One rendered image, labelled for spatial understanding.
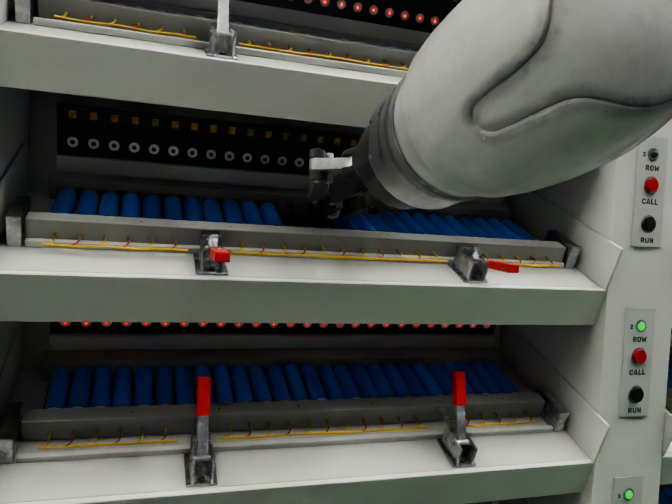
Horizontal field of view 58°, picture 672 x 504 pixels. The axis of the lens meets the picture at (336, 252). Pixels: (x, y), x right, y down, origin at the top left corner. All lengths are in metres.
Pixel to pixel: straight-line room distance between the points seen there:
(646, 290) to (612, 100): 0.52
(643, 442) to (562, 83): 0.60
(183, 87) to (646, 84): 0.40
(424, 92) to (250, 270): 0.30
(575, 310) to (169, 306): 0.43
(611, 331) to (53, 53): 0.61
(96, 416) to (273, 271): 0.21
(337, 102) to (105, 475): 0.40
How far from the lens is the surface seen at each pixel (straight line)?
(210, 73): 0.56
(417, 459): 0.67
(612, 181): 0.74
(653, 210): 0.77
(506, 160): 0.29
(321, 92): 0.58
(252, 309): 0.57
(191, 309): 0.56
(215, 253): 0.49
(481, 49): 0.28
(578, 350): 0.77
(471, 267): 0.63
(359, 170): 0.45
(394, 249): 0.64
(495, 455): 0.71
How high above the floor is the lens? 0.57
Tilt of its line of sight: 2 degrees down
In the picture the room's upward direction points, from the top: 3 degrees clockwise
